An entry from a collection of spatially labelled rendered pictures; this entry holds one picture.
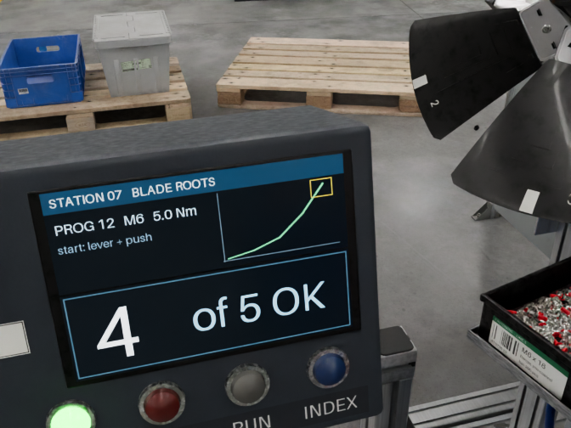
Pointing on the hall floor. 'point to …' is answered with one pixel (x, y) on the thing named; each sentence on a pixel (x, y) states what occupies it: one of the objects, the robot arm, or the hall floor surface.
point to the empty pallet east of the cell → (320, 74)
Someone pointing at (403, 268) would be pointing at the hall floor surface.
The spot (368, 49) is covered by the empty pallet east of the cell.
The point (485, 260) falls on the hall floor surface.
